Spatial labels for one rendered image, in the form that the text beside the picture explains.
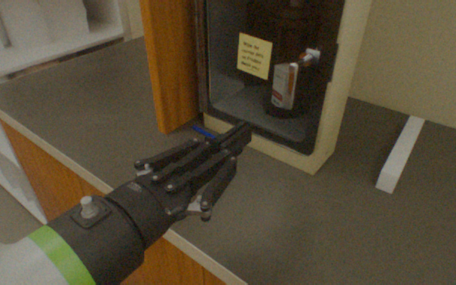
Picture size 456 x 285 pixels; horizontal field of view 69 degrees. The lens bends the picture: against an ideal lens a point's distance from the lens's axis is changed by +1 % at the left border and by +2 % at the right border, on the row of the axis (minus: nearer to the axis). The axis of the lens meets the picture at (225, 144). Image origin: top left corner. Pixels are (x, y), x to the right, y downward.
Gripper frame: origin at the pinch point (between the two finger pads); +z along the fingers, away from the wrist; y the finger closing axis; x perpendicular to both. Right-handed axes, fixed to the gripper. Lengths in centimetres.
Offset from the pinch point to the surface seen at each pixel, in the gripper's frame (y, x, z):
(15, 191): 153, 108, 1
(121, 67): 75, 21, 33
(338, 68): -5.0, -4.9, 23.5
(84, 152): 41.4, 20.8, -3.5
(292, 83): -0.3, -3.2, 16.5
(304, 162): -2.7, 17.6, 22.9
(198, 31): 26.1, -5.3, 21.5
